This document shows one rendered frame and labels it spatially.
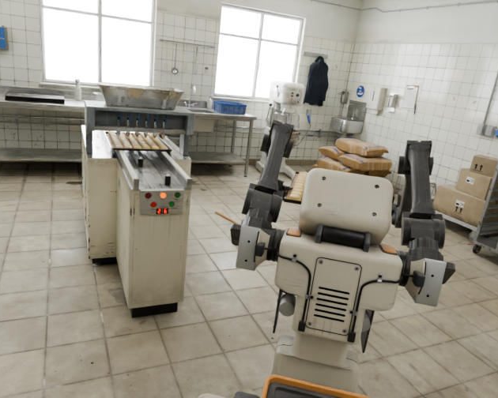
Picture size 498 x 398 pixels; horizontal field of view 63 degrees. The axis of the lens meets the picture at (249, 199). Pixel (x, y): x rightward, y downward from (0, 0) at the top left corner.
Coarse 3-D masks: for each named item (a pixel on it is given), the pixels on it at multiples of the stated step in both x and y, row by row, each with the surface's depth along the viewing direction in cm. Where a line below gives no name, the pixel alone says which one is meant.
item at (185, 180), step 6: (162, 156) 284; (168, 156) 273; (168, 162) 266; (174, 162) 260; (174, 168) 253; (180, 168) 247; (174, 174) 253; (180, 174) 238; (186, 174) 237; (180, 180) 239; (186, 180) 227; (192, 180) 226; (186, 186) 228
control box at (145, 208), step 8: (144, 192) 218; (152, 192) 220; (160, 192) 222; (168, 192) 224; (176, 192) 225; (144, 200) 220; (152, 200) 221; (160, 200) 223; (168, 200) 225; (176, 200) 227; (144, 208) 221; (152, 208) 223; (160, 208) 225; (168, 208) 227; (176, 208) 229
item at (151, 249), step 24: (120, 168) 260; (144, 168) 260; (168, 168) 267; (120, 192) 262; (120, 216) 265; (144, 216) 226; (168, 216) 232; (120, 240) 268; (144, 240) 231; (168, 240) 237; (120, 264) 272; (144, 264) 235; (168, 264) 242; (144, 288) 241; (168, 288) 247; (144, 312) 250; (168, 312) 257
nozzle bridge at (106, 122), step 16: (96, 112) 270; (112, 112) 274; (128, 112) 278; (144, 112) 274; (160, 112) 278; (176, 112) 283; (192, 112) 290; (96, 128) 269; (112, 128) 273; (128, 128) 277; (144, 128) 282; (160, 128) 290; (176, 128) 295; (192, 128) 291
